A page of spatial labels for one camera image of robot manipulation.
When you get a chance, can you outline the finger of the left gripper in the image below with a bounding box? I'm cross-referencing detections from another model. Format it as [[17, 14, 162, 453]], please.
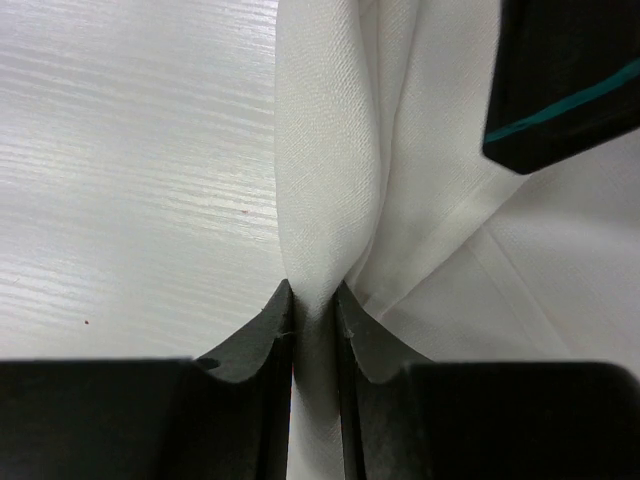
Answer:
[[482, 0, 639, 175]]

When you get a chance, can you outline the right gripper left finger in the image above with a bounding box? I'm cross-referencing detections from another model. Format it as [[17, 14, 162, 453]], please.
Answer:
[[1, 282, 294, 479]]

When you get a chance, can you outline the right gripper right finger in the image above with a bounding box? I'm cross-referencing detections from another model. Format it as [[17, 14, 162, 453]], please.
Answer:
[[333, 285, 639, 479]]

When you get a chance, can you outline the white cloth napkin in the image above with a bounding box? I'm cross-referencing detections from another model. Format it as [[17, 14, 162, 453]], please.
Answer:
[[275, 1, 639, 479]]

